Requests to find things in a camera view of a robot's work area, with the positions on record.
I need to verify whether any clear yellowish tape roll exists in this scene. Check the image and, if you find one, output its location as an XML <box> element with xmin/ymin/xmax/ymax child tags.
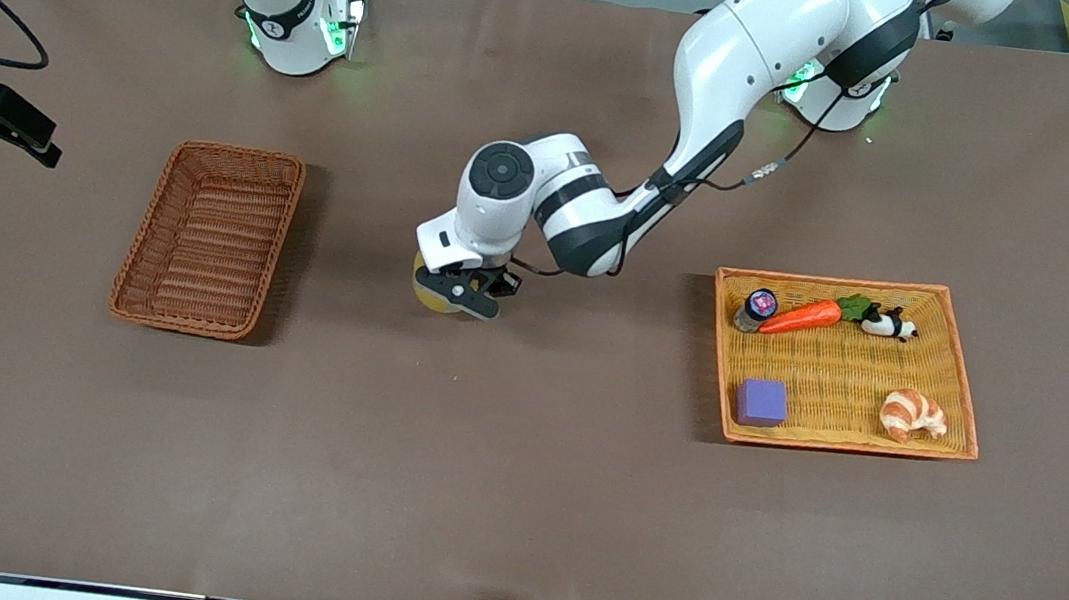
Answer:
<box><xmin>406</xmin><ymin>248</ymin><xmax>481</xmax><ymax>320</ymax></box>

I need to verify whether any dark brown wicker basket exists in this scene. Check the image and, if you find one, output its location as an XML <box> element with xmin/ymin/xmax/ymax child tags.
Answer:
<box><xmin>106</xmin><ymin>132</ymin><xmax>310</xmax><ymax>348</ymax></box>

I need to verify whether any orange yellow wicker basket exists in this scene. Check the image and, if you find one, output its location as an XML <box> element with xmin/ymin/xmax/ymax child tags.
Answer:
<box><xmin>696</xmin><ymin>259</ymin><xmax>998</xmax><ymax>471</ymax></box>

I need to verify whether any brown table cover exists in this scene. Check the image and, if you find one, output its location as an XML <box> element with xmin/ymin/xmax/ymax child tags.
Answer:
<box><xmin>0</xmin><ymin>0</ymin><xmax>1069</xmax><ymax>600</ymax></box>

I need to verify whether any small bottle with pink cap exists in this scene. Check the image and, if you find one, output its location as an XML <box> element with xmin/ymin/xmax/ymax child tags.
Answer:
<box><xmin>731</xmin><ymin>285</ymin><xmax>782</xmax><ymax>338</ymax></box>

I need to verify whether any purple cube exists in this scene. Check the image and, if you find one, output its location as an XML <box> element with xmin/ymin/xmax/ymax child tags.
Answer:
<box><xmin>733</xmin><ymin>376</ymin><xmax>793</xmax><ymax>431</ymax></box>

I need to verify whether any orange toy carrot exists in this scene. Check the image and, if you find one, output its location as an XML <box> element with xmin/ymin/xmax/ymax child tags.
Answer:
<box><xmin>758</xmin><ymin>283</ymin><xmax>880</xmax><ymax>348</ymax></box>

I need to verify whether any black white panda figure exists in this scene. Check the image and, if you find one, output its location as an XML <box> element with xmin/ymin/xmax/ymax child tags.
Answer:
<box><xmin>857</xmin><ymin>301</ymin><xmax>923</xmax><ymax>346</ymax></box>

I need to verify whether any toy croissant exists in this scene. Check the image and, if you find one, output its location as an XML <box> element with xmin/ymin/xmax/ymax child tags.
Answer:
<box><xmin>876</xmin><ymin>386</ymin><xmax>953</xmax><ymax>450</ymax></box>

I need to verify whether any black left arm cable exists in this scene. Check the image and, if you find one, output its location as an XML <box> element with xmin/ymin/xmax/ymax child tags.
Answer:
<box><xmin>508</xmin><ymin>31</ymin><xmax>850</xmax><ymax>310</ymax></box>

